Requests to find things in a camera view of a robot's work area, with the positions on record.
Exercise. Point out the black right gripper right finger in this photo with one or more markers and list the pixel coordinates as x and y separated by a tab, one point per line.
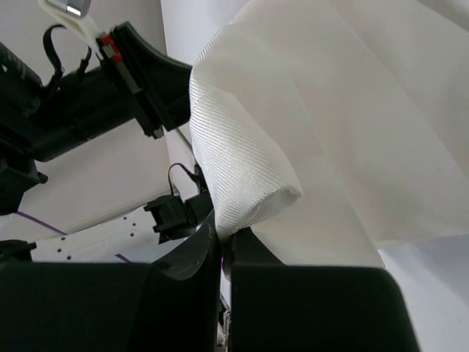
280	307

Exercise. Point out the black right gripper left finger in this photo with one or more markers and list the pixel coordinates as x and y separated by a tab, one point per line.
168	305

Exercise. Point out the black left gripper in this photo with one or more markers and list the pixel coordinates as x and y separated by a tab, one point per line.
153	88

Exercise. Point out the white pleated skirt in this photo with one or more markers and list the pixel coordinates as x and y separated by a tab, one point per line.
336	128

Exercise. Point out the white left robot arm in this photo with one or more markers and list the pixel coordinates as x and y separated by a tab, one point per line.
163	219

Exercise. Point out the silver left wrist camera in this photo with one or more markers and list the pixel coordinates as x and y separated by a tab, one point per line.
76	8

